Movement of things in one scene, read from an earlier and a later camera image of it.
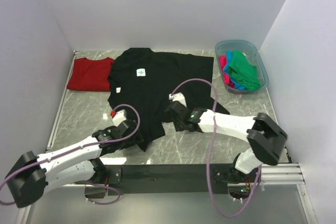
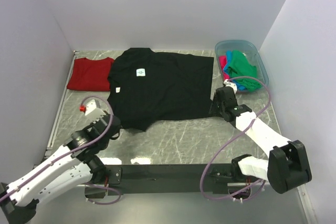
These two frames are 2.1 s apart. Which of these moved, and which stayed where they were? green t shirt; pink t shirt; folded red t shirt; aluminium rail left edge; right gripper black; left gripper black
Moved: left gripper black; right gripper black
Stayed: green t shirt; pink t shirt; aluminium rail left edge; folded red t shirt
